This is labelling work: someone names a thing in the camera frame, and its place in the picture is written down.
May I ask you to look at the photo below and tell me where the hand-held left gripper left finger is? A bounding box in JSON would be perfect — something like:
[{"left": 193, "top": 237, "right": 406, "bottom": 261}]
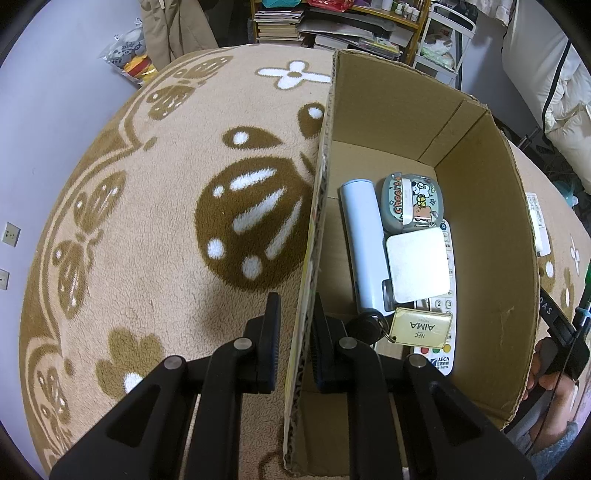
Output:
[{"left": 48, "top": 292, "right": 282, "bottom": 480}]

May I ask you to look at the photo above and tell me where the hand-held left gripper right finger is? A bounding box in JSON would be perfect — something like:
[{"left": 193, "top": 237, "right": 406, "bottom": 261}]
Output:
[{"left": 310, "top": 293, "right": 539, "bottom": 480}]

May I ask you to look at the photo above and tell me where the black key fob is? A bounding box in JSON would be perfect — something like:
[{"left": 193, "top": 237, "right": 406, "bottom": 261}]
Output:
[{"left": 346, "top": 310, "right": 386, "bottom": 347}]

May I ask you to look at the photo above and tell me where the yellow rectangular key tag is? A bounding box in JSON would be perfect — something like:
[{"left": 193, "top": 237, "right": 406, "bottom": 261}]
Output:
[{"left": 389, "top": 307, "right": 452, "bottom": 346}]

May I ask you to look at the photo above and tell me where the grey-blue power bank with strap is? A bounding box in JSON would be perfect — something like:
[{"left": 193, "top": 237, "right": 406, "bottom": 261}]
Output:
[{"left": 339, "top": 179, "right": 393, "bottom": 315}]

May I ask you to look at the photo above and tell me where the long white remote control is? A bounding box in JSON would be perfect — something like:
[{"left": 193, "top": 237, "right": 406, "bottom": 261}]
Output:
[{"left": 374, "top": 219, "right": 458, "bottom": 372}]

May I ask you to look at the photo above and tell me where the small white square charger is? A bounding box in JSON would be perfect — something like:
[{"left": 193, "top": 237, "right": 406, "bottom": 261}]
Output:
[{"left": 385, "top": 229, "right": 452, "bottom": 305}]

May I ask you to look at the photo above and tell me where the cardboard box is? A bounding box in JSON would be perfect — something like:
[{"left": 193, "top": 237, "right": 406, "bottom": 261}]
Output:
[{"left": 281, "top": 48, "right": 541, "bottom": 476}]

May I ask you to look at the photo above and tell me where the grey cartoon-print case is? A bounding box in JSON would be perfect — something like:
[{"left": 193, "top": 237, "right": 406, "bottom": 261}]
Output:
[{"left": 381, "top": 172, "right": 445, "bottom": 234}]

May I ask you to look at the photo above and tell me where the person's right forearm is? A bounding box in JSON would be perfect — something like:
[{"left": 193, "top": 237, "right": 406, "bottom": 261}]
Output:
[{"left": 505, "top": 406, "right": 583, "bottom": 468}]

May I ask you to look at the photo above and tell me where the person's right hand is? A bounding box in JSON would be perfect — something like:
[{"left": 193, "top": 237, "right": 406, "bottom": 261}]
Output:
[{"left": 526, "top": 339, "right": 580, "bottom": 418}]

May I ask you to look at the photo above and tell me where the teal plastic object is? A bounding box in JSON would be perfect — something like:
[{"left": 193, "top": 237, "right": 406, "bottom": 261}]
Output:
[{"left": 554, "top": 178, "right": 580, "bottom": 208}]

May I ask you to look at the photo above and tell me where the beige flower-print blanket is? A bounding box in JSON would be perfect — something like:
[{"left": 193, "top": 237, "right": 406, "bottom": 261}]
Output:
[{"left": 18, "top": 44, "right": 591, "bottom": 480}]

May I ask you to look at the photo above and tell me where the cream bedding pile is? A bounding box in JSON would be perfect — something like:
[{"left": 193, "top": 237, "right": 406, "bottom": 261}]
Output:
[{"left": 501, "top": 0, "right": 591, "bottom": 153}]

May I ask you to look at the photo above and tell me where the wooden shelf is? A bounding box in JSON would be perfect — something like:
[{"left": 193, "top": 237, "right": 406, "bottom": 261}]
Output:
[{"left": 249, "top": 0, "right": 432, "bottom": 63}]

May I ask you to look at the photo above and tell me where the stack of books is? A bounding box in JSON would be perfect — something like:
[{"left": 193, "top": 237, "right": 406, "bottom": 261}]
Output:
[{"left": 254, "top": 9, "right": 305, "bottom": 44}]

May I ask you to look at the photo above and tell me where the bag of plush toys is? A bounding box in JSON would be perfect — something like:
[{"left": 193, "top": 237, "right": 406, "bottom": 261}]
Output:
[{"left": 98, "top": 18, "right": 158, "bottom": 88}]

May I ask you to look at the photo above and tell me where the white utility cart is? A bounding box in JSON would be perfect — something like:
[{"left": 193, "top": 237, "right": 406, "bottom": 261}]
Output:
[{"left": 413, "top": 4, "right": 478, "bottom": 88}]

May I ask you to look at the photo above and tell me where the beige hanging garment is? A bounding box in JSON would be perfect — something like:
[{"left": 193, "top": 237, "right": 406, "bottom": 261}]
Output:
[{"left": 141, "top": 0, "right": 220, "bottom": 63}]

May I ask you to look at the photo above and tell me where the row of small bottles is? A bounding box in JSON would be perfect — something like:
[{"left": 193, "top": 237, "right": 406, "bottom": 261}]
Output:
[{"left": 369, "top": 0, "right": 423, "bottom": 21}]

